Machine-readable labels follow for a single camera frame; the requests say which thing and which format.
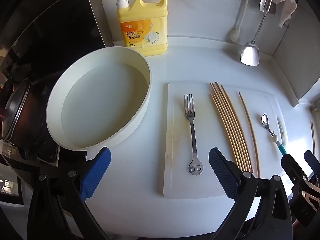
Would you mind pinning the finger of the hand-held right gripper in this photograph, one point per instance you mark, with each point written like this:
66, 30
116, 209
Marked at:
312, 161
293, 172

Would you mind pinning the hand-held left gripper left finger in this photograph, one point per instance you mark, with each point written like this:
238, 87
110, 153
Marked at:
96, 172

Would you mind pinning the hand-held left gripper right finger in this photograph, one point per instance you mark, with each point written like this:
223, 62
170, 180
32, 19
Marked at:
222, 172

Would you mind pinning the metal fork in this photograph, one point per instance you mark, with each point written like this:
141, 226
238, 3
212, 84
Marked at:
192, 130

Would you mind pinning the bundle of wooden chopsticks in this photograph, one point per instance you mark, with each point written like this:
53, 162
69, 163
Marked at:
228, 120

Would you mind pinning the dark bamboo chopstick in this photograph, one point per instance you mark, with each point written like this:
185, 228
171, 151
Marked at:
250, 125

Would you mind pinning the round white basin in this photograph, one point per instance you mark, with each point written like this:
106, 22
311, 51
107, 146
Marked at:
100, 105

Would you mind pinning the white cutting board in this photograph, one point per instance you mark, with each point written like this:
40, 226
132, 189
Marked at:
180, 155

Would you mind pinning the black cooktop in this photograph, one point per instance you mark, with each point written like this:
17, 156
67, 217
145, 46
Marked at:
47, 155

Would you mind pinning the dark brown cooking pot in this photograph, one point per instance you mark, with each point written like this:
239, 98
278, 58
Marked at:
30, 130

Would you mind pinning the glass pot lid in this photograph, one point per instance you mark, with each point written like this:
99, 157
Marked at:
15, 110

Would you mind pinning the metal spatula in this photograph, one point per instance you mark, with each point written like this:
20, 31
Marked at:
250, 55

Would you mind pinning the yellow dish soap pump bottle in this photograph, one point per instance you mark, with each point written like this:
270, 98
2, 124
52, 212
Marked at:
142, 25

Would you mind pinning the white hanging cloth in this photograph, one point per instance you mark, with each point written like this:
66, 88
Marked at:
287, 7

